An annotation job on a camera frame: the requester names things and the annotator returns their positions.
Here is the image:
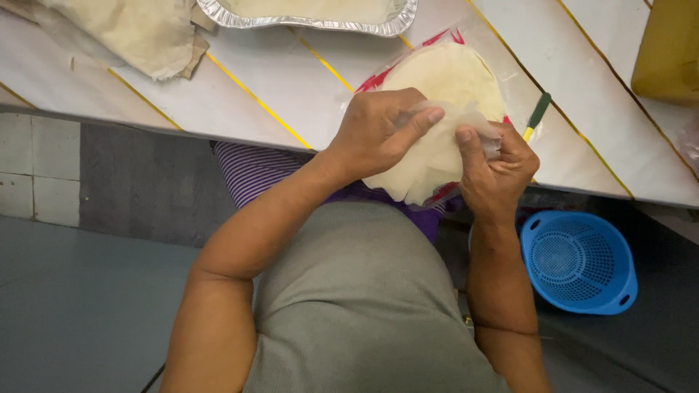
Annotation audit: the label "person's right hand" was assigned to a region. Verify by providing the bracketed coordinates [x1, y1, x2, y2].
[455, 121, 541, 220]

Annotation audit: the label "crumpled beige cloth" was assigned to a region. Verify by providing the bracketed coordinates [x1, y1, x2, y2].
[0, 0, 217, 82]

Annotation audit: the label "green yellow handled knife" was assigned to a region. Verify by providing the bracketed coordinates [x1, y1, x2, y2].
[522, 92, 552, 144]

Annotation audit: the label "yellow-brown box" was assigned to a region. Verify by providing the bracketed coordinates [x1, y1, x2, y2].
[631, 0, 699, 107]

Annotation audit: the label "blue plastic colander basket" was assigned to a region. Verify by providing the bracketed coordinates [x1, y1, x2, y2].
[519, 210, 639, 315]

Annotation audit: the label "stack of round pastry wrappers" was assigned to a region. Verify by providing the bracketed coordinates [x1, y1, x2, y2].
[363, 42, 506, 206]

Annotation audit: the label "person's left hand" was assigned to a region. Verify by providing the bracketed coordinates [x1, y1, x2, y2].
[324, 87, 446, 182]

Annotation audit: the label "aluminium foil tray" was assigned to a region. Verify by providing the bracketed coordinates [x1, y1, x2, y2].
[196, 0, 419, 38]

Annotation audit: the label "clear plastic bag red print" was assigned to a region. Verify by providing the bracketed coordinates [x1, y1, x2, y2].
[349, 27, 541, 211]

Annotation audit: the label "person's grey shirt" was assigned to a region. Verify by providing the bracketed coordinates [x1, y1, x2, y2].
[243, 200, 511, 393]

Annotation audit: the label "purple striped trousers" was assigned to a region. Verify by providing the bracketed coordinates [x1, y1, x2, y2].
[212, 141, 462, 242]

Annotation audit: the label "thin translucent wrapper sheet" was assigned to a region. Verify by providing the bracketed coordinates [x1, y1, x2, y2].
[394, 100, 503, 164]

